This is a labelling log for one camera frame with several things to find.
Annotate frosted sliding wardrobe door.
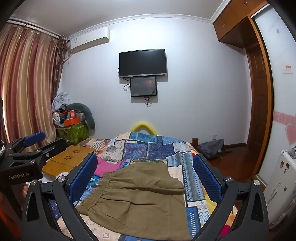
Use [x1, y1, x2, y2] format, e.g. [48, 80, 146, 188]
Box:
[253, 5, 296, 186]

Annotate pale cloth pile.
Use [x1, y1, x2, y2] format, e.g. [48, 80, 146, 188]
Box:
[52, 92, 72, 112]

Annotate grey plush pillow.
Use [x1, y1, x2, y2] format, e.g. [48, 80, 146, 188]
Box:
[67, 103, 96, 129]

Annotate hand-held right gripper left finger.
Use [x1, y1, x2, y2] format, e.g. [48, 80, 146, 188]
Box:
[21, 153, 99, 241]

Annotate orange box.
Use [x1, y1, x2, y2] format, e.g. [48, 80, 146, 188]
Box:
[64, 117, 80, 127]

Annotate white air conditioner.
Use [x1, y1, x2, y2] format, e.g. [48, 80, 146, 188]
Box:
[68, 27, 110, 52]

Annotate green bag with clutter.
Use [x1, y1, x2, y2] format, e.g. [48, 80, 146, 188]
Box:
[56, 122, 90, 145]

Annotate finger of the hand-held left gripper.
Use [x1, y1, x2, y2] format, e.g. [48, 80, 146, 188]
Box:
[5, 131, 46, 154]
[10, 138, 67, 172]

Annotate patchwork blanket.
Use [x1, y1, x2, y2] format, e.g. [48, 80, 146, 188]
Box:
[42, 132, 238, 241]

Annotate striped curtain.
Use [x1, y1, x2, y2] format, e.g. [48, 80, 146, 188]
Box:
[0, 22, 62, 149]

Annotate grey backpack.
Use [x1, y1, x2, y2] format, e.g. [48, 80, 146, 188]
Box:
[197, 138, 225, 160]

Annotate wooden door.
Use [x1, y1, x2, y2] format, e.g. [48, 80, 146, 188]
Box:
[245, 44, 270, 183]

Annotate wooden lap board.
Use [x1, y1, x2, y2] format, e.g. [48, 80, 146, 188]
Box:
[42, 145, 95, 178]

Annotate small black monitor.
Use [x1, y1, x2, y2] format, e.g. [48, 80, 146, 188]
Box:
[130, 76, 158, 97]

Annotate wooden overhead cabinet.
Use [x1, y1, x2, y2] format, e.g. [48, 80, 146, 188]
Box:
[213, 0, 269, 49]

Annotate pink cloth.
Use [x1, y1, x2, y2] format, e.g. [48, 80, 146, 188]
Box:
[94, 157, 125, 178]

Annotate khaki pants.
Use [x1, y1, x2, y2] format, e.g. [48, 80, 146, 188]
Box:
[76, 162, 193, 241]

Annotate brown lace curtain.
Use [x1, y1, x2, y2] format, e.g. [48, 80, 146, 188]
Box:
[51, 35, 70, 105]

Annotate white appliance with magnets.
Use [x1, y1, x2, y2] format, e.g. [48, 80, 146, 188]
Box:
[264, 149, 296, 230]

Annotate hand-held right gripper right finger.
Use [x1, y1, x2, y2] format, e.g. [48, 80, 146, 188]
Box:
[192, 153, 270, 241]

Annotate black wall television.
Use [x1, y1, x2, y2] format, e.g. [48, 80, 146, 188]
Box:
[119, 49, 167, 78]

